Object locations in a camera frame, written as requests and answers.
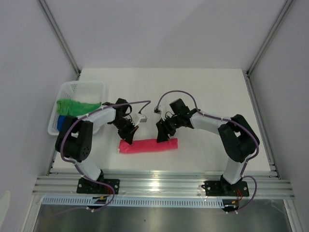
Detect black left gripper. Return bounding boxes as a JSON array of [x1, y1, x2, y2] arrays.
[[111, 117, 139, 145]]

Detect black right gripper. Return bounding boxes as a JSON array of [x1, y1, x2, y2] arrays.
[[156, 115, 182, 144]]

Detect white plastic basket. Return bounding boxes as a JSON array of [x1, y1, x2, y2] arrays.
[[47, 81, 108, 136]]

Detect left aluminium frame post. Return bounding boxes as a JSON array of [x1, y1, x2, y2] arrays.
[[36, 0, 81, 79]]

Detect blue microfiber towel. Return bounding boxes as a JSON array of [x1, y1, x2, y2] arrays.
[[56, 115, 66, 131]]

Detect purple cable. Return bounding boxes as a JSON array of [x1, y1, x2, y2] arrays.
[[154, 90, 260, 213], [55, 100, 152, 216]]

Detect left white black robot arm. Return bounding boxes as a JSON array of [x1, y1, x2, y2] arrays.
[[55, 99, 138, 193]]

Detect aluminium frame post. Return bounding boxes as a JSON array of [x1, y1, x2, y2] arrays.
[[36, 0, 81, 79], [246, 0, 296, 78]]

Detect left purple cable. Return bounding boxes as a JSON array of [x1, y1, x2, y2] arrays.
[[55, 100, 152, 216]]

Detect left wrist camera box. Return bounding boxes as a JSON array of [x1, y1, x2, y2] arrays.
[[132, 113, 147, 126]]

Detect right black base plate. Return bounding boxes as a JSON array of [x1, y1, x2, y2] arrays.
[[201, 180, 249, 197]]

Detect green microfiber towel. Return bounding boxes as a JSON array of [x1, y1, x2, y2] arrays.
[[56, 99, 101, 117]]

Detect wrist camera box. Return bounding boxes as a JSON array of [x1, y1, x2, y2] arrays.
[[132, 113, 147, 126], [154, 106, 162, 117]]

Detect pink microfiber towel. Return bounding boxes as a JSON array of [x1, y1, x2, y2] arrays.
[[118, 138, 178, 154]]

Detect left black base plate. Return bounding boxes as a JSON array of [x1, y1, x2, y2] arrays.
[[76, 178, 120, 195]]

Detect white slotted cable duct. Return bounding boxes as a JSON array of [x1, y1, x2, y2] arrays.
[[42, 195, 224, 208]]

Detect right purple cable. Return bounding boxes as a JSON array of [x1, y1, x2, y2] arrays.
[[154, 90, 260, 213]]

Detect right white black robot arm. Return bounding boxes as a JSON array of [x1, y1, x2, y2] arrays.
[[156, 99, 260, 195]]

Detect right aluminium frame post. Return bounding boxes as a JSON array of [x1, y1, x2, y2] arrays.
[[246, 0, 296, 78]]

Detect aluminium extrusion rail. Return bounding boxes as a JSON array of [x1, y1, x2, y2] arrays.
[[32, 169, 295, 199]]

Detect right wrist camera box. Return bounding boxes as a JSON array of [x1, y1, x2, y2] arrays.
[[154, 106, 162, 117]]

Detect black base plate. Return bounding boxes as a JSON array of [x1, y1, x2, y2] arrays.
[[201, 180, 249, 197], [76, 178, 120, 195]]

